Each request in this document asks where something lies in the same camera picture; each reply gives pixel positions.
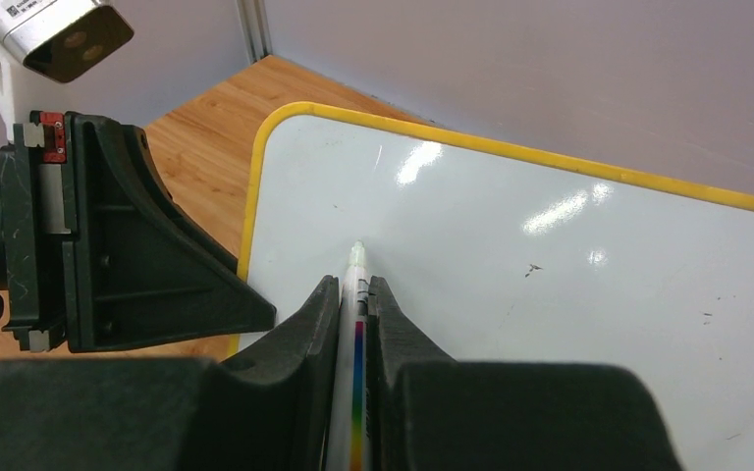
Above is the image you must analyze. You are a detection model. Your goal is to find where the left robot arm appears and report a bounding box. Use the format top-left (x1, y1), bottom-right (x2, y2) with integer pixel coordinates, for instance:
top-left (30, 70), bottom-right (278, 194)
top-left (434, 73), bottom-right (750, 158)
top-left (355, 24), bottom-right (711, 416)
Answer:
top-left (0, 111), bottom-right (276, 352)

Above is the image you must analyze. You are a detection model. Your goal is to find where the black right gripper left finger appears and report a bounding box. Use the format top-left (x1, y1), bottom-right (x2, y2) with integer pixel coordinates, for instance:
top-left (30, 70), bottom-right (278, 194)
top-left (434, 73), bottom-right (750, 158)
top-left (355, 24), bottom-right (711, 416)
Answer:
top-left (0, 276), bottom-right (340, 470)

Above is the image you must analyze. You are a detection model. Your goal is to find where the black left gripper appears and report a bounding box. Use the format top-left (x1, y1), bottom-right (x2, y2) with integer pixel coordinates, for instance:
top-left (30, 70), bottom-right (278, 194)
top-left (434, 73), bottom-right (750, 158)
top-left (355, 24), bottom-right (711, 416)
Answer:
top-left (0, 111), bottom-right (276, 353)

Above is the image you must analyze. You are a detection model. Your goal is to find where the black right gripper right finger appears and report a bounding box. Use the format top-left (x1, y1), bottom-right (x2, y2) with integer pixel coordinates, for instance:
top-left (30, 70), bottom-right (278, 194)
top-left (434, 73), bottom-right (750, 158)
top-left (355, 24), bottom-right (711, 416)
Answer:
top-left (368, 277), bottom-right (680, 470)

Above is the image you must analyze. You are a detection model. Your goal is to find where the yellow framed whiteboard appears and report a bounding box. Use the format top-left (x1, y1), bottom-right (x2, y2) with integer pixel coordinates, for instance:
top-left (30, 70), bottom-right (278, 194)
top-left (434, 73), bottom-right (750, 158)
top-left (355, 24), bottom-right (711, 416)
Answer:
top-left (239, 101), bottom-right (754, 470)

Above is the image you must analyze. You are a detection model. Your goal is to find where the green whiteboard marker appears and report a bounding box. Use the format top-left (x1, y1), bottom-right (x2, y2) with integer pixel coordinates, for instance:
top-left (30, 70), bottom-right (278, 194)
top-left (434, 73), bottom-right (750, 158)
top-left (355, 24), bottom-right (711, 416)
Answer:
top-left (325, 240), bottom-right (372, 470)

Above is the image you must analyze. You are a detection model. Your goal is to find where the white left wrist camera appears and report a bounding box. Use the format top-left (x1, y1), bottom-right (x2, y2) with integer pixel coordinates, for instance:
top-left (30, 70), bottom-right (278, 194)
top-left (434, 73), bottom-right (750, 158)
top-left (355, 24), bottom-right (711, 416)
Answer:
top-left (0, 0), bottom-right (135, 142)

